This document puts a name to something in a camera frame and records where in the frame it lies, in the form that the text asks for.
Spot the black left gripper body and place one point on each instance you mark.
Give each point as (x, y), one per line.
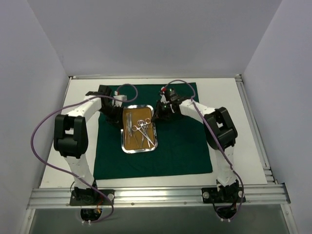
(115, 115)

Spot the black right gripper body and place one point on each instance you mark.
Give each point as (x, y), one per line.
(158, 113)

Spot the steel surgical scissors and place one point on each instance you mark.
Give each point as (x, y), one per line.
(144, 126)

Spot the steel tray with brown liner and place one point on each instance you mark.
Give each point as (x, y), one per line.
(138, 112)

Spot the dark green surgical cloth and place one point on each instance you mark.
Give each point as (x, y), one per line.
(182, 150)

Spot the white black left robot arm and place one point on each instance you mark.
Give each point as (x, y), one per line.
(70, 131)

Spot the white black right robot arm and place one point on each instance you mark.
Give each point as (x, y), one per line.
(219, 128)

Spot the steel hemostat forceps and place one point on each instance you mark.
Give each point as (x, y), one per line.
(137, 128)

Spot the steel tweezers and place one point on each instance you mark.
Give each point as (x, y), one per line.
(127, 126)

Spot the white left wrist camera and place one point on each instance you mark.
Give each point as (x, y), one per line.
(119, 99)

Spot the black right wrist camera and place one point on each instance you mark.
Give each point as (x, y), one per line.
(168, 95)

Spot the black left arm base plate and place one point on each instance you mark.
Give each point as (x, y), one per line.
(89, 197)

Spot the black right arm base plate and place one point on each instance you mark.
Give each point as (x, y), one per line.
(220, 194)

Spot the aluminium front frame rail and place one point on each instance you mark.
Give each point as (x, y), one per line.
(191, 196)

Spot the aluminium frame rail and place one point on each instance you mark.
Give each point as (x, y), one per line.
(191, 196)
(255, 131)

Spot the aluminium right frame rail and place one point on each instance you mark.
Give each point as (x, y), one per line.
(255, 131)

